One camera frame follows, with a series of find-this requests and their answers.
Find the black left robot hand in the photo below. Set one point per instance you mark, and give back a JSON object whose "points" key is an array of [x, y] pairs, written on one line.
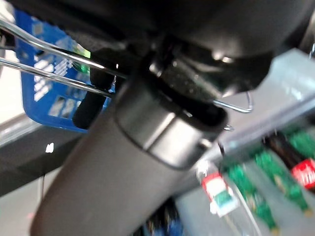
{"points": [[110, 172]]}

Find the blue plastic shopping basket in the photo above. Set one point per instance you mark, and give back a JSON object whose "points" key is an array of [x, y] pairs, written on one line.
{"points": [[27, 52]]}

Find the black shelf base board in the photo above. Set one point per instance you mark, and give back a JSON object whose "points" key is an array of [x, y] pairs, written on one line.
{"points": [[24, 159]]}

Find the clear water bottle red cap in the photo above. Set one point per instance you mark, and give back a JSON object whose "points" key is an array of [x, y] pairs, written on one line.
{"points": [[214, 186]]}

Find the Coca-Cola bottle red cap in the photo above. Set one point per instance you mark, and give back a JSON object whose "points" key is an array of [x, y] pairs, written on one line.
{"points": [[304, 174]]}

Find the black shelf board clear rail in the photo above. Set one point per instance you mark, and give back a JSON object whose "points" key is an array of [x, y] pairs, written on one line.
{"points": [[283, 81]]}

